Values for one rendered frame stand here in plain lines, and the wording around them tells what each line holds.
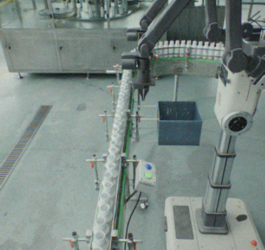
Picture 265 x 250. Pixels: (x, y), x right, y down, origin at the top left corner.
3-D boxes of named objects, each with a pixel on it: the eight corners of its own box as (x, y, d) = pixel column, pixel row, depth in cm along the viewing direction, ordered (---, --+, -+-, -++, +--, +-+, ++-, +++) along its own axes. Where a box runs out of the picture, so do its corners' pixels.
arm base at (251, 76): (268, 55, 119) (248, 77, 125) (253, 45, 117) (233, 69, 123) (276, 62, 112) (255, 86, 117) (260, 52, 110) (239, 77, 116)
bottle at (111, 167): (107, 186, 135) (105, 161, 127) (119, 186, 135) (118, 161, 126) (106, 196, 130) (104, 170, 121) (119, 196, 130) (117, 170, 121)
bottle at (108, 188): (104, 205, 125) (102, 179, 117) (118, 206, 125) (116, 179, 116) (103, 217, 120) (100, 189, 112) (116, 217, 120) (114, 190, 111)
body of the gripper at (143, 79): (155, 87, 120) (155, 71, 116) (132, 87, 121) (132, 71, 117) (154, 82, 126) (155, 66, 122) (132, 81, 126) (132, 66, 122)
